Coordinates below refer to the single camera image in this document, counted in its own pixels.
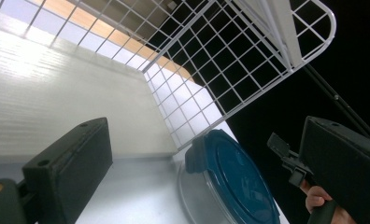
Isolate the round container teal lid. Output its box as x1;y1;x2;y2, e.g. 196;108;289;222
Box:
178;128;282;224

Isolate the light wooden table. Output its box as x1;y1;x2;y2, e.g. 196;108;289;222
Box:
40;0;196;84

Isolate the black metal stand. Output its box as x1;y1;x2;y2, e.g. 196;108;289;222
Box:
302;63;370;147

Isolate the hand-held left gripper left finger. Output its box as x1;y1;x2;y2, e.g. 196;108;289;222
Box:
21;117;114;224

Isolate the white wire shelf rack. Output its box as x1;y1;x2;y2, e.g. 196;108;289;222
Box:
0;0;337;165

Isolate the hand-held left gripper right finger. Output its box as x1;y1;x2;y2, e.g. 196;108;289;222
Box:
298;115;370;224

